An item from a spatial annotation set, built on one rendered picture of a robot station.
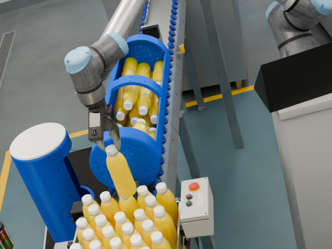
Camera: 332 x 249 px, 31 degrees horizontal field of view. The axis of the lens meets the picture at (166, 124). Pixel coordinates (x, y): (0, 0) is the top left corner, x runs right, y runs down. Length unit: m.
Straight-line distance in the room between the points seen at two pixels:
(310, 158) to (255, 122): 1.73
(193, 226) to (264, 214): 1.54
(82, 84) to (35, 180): 1.05
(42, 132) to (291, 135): 1.18
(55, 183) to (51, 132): 0.24
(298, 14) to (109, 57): 0.84
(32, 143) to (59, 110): 2.34
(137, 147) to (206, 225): 0.45
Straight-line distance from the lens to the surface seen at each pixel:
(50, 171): 2.83
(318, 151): 2.64
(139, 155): 2.38
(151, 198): 2.20
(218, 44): 3.69
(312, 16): 2.42
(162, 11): 4.02
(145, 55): 3.11
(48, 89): 5.62
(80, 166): 4.18
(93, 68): 1.90
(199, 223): 2.10
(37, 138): 2.91
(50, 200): 2.93
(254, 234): 3.51
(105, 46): 1.94
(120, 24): 2.16
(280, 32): 2.53
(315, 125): 2.55
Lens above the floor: 2.50
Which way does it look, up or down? 33 degrees down
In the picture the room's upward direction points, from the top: 17 degrees counter-clockwise
